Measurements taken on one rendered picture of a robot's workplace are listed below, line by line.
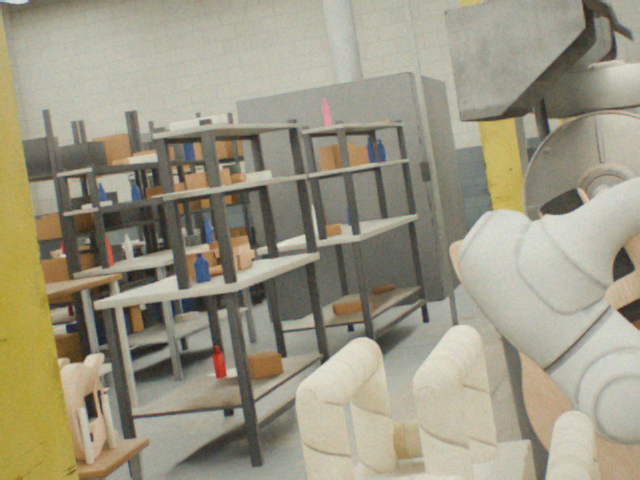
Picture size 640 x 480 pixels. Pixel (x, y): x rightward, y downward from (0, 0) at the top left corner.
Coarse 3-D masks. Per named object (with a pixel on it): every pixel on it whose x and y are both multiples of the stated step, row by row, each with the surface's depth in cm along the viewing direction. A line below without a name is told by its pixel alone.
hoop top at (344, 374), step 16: (352, 352) 98; (368, 352) 101; (320, 368) 92; (336, 368) 92; (352, 368) 94; (368, 368) 98; (304, 384) 88; (320, 384) 87; (336, 384) 88; (352, 384) 92; (304, 400) 87; (320, 400) 87
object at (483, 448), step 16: (480, 352) 102; (480, 368) 102; (464, 384) 102; (480, 384) 102; (464, 400) 102; (480, 400) 102; (480, 416) 102; (480, 432) 102; (480, 448) 102; (496, 448) 103
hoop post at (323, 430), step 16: (336, 400) 87; (304, 416) 87; (320, 416) 87; (336, 416) 87; (304, 432) 87; (320, 432) 87; (336, 432) 87; (304, 448) 88; (320, 448) 87; (336, 448) 87; (320, 464) 87; (336, 464) 87; (352, 464) 88
